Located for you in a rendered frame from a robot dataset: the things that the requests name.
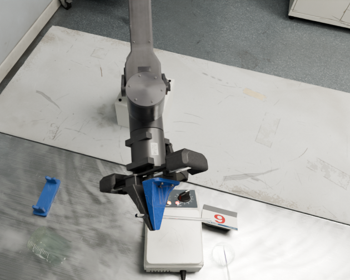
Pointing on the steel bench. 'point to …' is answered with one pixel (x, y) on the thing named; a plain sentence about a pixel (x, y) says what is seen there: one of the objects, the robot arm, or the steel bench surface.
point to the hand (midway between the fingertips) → (153, 207)
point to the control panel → (180, 201)
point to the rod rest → (46, 196)
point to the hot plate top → (175, 240)
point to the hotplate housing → (174, 264)
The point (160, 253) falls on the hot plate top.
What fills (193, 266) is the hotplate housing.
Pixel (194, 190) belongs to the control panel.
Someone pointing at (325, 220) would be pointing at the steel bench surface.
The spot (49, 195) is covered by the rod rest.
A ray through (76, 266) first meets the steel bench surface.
